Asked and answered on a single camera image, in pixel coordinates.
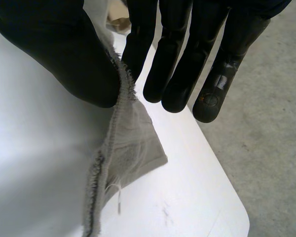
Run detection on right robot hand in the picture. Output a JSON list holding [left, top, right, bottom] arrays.
[[0, 0, 292, 123]]

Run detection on beige shorts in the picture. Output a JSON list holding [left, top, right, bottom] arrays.
[[106, 0, 132, 34]]

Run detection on grey towel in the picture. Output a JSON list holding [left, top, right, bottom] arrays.
[[0, 0, 169, 237]]

